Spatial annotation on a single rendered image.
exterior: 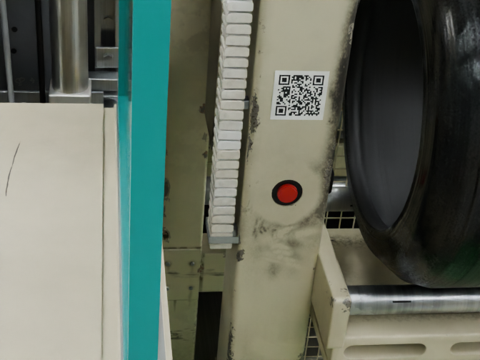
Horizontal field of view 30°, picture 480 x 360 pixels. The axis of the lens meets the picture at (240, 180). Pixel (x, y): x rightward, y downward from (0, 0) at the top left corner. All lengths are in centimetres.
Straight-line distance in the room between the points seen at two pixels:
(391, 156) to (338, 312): 41
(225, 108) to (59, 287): 52
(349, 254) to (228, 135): 47
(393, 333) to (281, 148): 34
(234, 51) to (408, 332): 52
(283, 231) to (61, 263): 59
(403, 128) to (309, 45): 49
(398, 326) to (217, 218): 33
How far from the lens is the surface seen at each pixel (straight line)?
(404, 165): 163
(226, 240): 136
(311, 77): 123
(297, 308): 145
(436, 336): 142
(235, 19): 119
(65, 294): 79
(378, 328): 141
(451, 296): 142
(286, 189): 131
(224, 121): 125
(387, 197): 159
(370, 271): 162
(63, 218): 88
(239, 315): 145
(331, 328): 134
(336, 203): 160
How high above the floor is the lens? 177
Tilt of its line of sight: 32 degrees down
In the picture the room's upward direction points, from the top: 5 degrees clockwise
